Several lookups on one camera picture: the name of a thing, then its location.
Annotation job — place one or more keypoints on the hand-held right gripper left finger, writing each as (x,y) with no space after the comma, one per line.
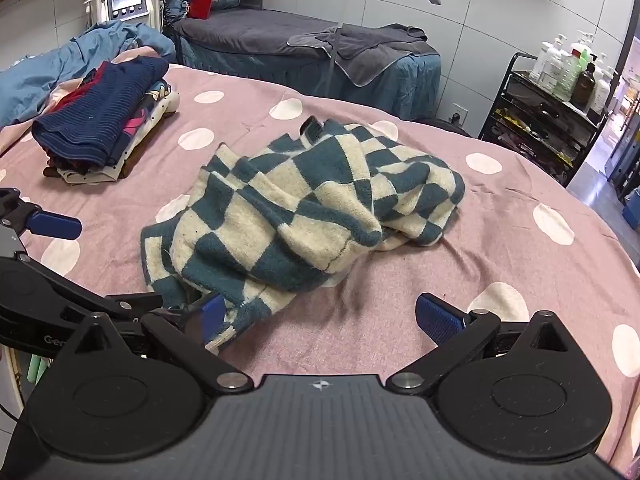
(214,312)

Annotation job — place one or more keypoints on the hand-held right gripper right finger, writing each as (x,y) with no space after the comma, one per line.
(435,315)

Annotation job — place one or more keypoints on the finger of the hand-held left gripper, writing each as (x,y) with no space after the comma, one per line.
(75,295)
(52,226)

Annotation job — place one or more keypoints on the teal cream checkered sweater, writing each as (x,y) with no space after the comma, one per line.
(300,210)

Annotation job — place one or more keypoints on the stack of folded clothes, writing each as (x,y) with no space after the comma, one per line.
(145,110)

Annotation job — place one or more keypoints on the pink polka dot bed sheet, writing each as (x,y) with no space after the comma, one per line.
(400,280)

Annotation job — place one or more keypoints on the navy knit sweater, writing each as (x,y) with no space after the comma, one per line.
(95,120)

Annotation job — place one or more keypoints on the light blue garment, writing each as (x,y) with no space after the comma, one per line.
(45,70)

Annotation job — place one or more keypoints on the black round stool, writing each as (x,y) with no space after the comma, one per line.
(442,127)

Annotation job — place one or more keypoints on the black trolley cart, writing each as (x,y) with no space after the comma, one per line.
(540,130)

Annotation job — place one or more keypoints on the teal covered massage bed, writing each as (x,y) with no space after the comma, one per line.
(400,85)

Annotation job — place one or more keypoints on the grey towel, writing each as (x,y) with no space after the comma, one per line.
(370,52)

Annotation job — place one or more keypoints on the grey massage bed sheet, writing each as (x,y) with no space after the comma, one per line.
(240,30)

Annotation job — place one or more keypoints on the cluster of pump bottles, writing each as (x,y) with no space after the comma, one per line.
(570,72)

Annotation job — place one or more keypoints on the white wall outlet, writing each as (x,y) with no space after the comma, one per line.
(459,114)

